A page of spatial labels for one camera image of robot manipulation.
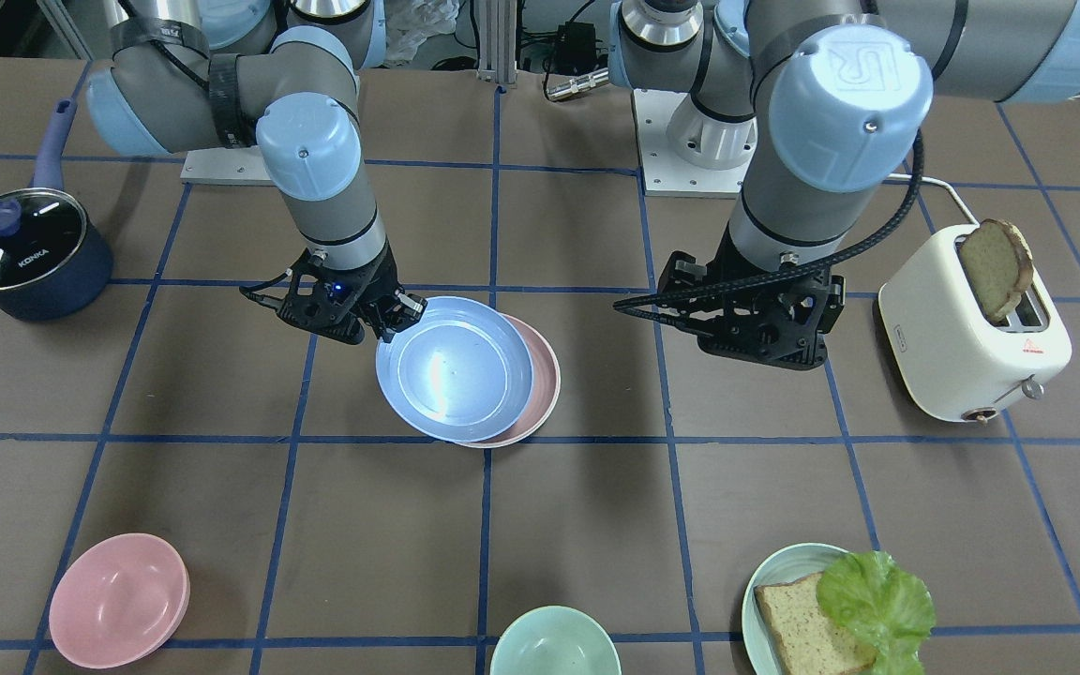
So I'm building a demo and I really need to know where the pink bowl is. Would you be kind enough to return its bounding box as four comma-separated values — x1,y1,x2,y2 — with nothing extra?
49,532,191,669

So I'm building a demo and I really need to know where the white toaster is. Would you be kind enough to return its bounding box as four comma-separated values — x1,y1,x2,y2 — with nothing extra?
876,225,1074,422

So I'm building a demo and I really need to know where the green plate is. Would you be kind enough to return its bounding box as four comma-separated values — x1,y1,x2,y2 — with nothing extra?
741,543,848,674

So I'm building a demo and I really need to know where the white toaster power cable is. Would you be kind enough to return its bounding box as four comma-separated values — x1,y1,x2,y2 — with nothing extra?
892,171,982,226

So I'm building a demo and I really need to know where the pink plate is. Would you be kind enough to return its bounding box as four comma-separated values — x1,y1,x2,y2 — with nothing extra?
458,313,562,449

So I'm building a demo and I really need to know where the blue saucepan with lid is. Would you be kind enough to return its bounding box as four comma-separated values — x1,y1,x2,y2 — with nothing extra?
0,98,114,322

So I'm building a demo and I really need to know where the bread slice on plate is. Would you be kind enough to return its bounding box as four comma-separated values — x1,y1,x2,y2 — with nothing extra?
755,572,876,674

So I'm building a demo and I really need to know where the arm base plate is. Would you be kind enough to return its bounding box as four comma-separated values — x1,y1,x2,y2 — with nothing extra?
180,146,273,187
633,89,756,198

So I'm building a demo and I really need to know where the green lettuce leaf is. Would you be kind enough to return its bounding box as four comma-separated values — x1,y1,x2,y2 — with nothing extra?
816,550,939,674

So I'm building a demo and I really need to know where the bread slice in toaster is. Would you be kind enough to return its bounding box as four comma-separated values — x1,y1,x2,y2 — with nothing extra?
957,218,1036,325

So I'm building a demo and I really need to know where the green bowl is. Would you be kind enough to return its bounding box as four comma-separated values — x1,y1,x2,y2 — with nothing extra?
488,606,622,674

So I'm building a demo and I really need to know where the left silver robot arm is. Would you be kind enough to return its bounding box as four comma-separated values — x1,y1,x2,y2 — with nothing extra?
609,1,1080,370

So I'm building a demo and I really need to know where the blue plate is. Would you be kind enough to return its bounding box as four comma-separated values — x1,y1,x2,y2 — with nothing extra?
374,296,534,442

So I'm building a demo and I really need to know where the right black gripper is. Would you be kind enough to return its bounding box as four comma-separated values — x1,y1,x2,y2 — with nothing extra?
240,245,428,345

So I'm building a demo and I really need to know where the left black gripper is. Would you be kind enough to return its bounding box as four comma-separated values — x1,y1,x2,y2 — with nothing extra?
613,235,846,370

